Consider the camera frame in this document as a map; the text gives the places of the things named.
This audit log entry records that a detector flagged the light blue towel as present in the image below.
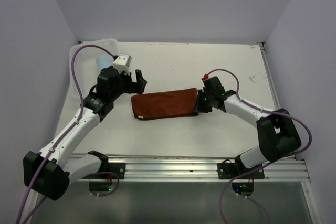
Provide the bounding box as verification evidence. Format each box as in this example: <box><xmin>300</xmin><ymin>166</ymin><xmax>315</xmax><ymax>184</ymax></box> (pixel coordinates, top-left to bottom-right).
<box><xmin>96</xmin><ymin>55</ymin><xmax>114</xmax><ymax>73</ymax></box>

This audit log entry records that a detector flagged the brown rust towel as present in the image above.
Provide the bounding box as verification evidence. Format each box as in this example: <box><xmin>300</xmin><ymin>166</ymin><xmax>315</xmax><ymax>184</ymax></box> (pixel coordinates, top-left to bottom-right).
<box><xmin>131</xmin><ymin>88</ymin><xmax>198</xmax><ymax>121</ymax></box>

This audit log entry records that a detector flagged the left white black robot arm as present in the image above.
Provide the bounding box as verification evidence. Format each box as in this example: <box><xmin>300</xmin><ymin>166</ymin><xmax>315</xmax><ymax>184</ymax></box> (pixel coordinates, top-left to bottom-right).
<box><xmin>23</xmin><ymin>66</ymin><xmax>147</xmax><ymax>200</ymax></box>

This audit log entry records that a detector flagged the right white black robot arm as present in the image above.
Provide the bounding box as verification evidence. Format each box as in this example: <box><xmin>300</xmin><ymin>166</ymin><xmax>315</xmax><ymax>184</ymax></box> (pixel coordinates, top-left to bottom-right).
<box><xmin>195</xmin><ymin>77</ymin><xmax>301</xmax><ymax>178</ymax></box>

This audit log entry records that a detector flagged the white perforated plastic basket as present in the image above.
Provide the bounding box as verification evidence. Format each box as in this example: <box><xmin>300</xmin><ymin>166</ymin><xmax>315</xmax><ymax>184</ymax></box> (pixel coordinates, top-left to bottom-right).
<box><xmin>69</xmin><ymin>38</ymin><xmax>120</xmax><ymax>97</ymax></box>

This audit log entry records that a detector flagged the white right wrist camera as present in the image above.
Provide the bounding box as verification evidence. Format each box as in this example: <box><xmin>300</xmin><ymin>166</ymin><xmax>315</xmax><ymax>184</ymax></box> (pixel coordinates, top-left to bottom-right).
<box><xmin>202</xmin><ymin>73</ymin><xmax>210</xmax><ymax>81</ymax></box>

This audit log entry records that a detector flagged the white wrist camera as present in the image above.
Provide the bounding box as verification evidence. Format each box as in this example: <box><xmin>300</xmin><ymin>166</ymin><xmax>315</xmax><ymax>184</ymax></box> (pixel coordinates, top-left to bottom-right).
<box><xmin>113</xmin><ymin>54</ymin><xmax>132</xmax><ymax>75</ymax></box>
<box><xmin>202</xmin><ymin>73</ymin><xmax>210</xmax><ymax>81</ymax></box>

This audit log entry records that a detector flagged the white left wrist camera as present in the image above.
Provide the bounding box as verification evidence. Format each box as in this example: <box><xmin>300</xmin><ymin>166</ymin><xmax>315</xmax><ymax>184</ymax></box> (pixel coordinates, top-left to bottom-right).
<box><xmin>113</xmin><ymin>54</ymin><xmax>132</xmax><ymax>75</ymax></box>

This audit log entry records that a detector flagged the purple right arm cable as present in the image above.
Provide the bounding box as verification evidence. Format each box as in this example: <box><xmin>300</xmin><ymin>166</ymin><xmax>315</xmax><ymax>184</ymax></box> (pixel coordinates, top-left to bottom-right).
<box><xmin>208</xmin><ymin>68</ymin><xmax>313</xmax><ymax>224</ymax></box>

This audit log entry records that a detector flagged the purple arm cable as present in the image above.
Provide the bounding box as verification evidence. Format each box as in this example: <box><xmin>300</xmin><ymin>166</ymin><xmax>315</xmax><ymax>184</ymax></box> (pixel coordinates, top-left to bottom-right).
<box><xmin>15</xmin><ymin>45</ymin><xmax>120</xmax><ymax>224</ymax></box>
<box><xmin>208</xmin><ymin>68</ymin><xmax>313</xmax><ymax>224</ymax></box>

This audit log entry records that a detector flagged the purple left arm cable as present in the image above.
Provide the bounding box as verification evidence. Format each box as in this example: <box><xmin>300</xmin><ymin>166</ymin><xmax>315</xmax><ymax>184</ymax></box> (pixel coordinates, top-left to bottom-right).
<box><xmin>15</xmin><ymin>45</ymin><xmax>120</xmax><ymax>224</ymax></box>

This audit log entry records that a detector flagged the aluminium right side rail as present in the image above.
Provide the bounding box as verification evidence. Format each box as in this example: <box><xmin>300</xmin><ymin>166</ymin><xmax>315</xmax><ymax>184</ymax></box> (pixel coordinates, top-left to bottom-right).
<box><xmin>258</xmin><ymin>42</ymin><xmax>297</xmax><ymax>161</ymax></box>

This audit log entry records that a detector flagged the aluminium rail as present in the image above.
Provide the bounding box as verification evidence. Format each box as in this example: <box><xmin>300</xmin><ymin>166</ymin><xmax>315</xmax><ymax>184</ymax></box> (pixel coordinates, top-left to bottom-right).
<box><xmin>258</xmin><ymin>42</ymin><xmax>297</xmax><ymax>161</ymax></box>
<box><xmin>108</xmin><ymin>156</ymin><xmax>310</xmax><ymax>182</ymax></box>

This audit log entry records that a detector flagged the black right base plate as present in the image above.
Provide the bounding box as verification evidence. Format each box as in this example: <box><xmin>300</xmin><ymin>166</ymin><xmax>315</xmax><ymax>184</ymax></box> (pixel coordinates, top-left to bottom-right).
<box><xmin>217</xmin><ymin>159</ymin><xmax>265</xmax><ymax>179</ymax></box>

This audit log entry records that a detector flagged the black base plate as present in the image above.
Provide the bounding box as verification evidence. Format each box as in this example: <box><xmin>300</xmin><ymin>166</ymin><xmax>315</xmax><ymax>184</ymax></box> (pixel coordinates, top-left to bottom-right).
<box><xmin>217</xmin><ymin>159</ymin><xmax>265</xmax><ymax>179</ymax></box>
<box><xmin>84</xmin><ymin>163</ymin><xmax>126</xmax><ymax>180</ymax></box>

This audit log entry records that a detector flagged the aluminium front rail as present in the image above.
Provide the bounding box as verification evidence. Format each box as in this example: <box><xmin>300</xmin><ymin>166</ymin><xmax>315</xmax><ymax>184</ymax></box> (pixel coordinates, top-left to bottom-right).
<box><xmin>108</xmin><ymin>156</ymin><xmax>310</xmax><ymax>182</ymax></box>

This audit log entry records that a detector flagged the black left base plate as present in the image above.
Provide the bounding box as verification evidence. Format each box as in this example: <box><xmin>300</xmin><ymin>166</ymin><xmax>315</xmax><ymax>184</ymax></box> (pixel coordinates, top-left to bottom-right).
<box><xmin>84</xmin><ymin>163</ymin><xmax>126</xmax><ymax>180</ymax></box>

